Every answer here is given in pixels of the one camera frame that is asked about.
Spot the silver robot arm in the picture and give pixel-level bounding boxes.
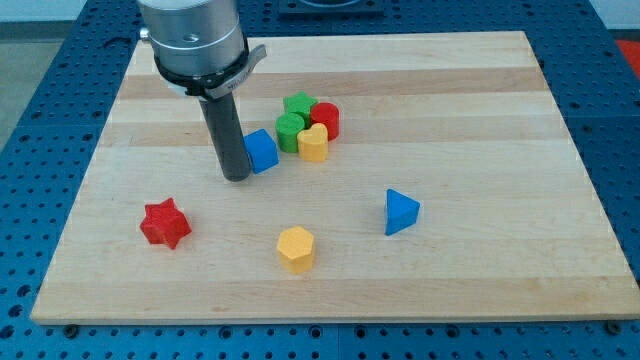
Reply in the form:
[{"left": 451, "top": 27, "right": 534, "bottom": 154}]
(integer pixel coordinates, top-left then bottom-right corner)
[{"left": 137, "top": 0, "right": 249, "bottom": 95}]

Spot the blue triangle block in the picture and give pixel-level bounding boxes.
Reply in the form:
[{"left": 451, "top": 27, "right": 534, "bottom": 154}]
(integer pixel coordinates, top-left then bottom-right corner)
[{"left": 385, "top": 189, "right": 421, "bottom": 236}]

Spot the yellow heart block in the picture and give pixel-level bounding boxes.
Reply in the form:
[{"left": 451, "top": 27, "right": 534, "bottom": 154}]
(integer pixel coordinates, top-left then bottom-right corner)
[{"left": 297, "top": 123, "right": 328, "bottom": 162}]

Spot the green cylinder block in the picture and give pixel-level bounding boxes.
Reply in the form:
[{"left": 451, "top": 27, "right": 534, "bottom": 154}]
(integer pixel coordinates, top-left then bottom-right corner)
[{"left": 275, "top": 113, "right": 305, "bottom": 153}]

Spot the red cylinder block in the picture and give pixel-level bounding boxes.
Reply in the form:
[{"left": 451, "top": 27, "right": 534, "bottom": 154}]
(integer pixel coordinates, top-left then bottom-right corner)
[{"left": 310, "top": 102, "right": 340, "bottom": 141}]

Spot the yellow hexagon block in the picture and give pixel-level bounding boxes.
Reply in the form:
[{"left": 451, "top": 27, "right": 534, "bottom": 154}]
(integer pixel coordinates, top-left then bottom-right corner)
[{"left": 277, "top": 226, "right": 315, "bottom": 274}]

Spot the blue cube block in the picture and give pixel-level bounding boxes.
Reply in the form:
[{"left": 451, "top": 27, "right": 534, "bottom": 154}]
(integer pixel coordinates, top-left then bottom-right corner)
[{"left": 244, "top": 129, "right": 279, "bottom": 174}]

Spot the green star block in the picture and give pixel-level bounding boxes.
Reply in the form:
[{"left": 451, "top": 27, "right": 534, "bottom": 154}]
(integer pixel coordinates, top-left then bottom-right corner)
[{"left": 283, "top": 91, "right": 318, "bottom": 129}]

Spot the wooden board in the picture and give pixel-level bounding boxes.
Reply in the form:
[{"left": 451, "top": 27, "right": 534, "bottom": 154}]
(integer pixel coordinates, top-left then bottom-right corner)
[{"left": 31, "top": 31, "right": 639, "bottom": 325}]

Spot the dark grey pointer rod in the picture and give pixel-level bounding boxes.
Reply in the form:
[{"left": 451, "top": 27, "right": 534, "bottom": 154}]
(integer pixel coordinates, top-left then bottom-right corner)
[{"left": 199, "top": 93, "right": 251, "bottom": 182}]

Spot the black clamp with grey lever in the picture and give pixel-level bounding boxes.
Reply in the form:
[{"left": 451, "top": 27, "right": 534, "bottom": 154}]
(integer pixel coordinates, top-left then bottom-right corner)
[{"left": 154, "top": 44, "right": 267, "bottom": 99}]

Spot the red star block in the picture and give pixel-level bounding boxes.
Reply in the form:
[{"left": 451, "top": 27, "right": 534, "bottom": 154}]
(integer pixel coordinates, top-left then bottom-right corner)
[{"left": 139, "top": 198, "right": 192, "bottom": 250}]

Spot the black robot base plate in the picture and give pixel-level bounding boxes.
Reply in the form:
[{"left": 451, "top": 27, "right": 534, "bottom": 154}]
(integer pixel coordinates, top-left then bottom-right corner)
[{"left": 277, "top": 0, "right": 385, "bottom": 18}]

